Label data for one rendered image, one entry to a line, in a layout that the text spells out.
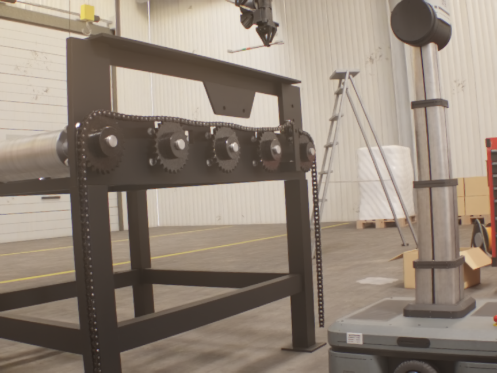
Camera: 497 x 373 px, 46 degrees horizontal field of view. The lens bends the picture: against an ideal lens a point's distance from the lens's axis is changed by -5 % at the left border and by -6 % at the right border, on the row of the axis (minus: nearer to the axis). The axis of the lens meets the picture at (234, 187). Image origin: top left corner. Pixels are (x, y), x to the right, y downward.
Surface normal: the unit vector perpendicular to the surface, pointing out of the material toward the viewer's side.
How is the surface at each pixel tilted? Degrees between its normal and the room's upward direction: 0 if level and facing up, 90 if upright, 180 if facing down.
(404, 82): 90
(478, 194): 90
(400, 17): 90
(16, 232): 90
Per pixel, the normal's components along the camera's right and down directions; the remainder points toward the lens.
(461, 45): -0.56, 0.03
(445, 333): -0.47, -0.69
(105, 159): 0.83, -0.05
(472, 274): 0.66, -0.04
